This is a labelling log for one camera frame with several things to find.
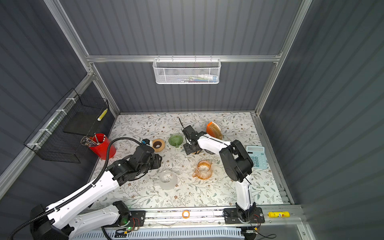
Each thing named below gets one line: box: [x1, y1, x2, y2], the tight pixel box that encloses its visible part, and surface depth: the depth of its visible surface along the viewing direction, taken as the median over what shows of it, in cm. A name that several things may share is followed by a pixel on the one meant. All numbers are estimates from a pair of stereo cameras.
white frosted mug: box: [153, 170, 178, 191], surface depth 88 cm
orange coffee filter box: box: [206, 121, 224, 140], surface depth 101 cm
